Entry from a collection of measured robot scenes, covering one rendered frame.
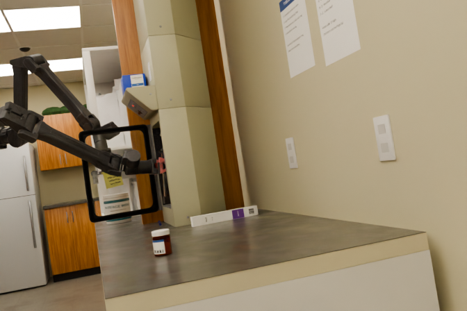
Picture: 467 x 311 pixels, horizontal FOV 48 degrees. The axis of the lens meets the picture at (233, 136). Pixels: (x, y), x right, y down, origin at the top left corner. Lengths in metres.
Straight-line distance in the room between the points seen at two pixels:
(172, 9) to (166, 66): 0.24
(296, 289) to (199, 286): 0.20
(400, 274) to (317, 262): 0.20
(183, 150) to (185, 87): 0.26
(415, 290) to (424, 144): 0.32
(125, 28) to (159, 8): 0.39
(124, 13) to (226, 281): 1.73
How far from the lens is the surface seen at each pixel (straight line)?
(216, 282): 1.06
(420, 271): 1.25
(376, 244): 1.18
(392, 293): 1.22
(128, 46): 2.51
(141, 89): 2.09
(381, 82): 1.36
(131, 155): 2.12
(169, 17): 2.18
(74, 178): 7.62
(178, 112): 2.10
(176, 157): 2.08
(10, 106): 2.06
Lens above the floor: 1.15
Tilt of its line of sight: 3 degrees up
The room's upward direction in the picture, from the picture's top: 8 degrees counter-clockwise
